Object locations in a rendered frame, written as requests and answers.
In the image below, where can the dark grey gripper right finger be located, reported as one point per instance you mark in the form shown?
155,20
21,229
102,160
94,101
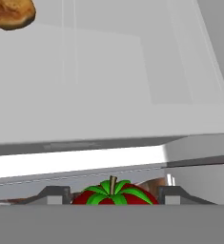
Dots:
172,193

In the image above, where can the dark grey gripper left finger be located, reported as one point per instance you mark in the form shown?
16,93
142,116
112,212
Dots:
54,193

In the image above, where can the brown food item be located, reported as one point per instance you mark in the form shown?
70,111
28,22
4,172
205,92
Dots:
153,186

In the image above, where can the red tomato with green stem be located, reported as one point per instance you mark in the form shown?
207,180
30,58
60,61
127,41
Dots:
116,195

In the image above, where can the round brown bread roll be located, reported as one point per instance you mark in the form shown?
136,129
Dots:
10,12

